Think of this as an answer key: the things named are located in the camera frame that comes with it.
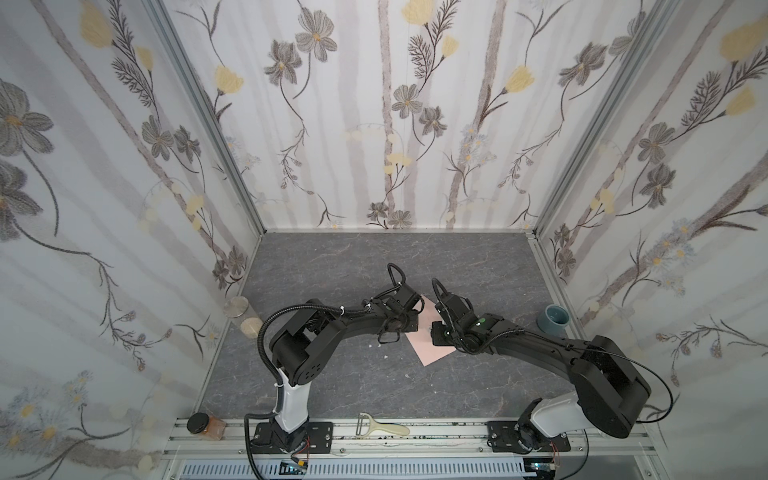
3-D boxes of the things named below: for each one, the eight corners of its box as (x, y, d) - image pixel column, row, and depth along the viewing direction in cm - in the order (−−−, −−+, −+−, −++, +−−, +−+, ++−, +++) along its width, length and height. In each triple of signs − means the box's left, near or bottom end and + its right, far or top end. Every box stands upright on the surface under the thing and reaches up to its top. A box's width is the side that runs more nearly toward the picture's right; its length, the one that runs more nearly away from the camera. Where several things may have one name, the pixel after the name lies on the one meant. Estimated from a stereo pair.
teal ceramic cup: (537, 333, 95) (547, 322, 90) (535, 313, 100) (544, 301, 94) (561, 338, 94) (572, 327, 89) (558, 317, 99) (568, 306, 93)
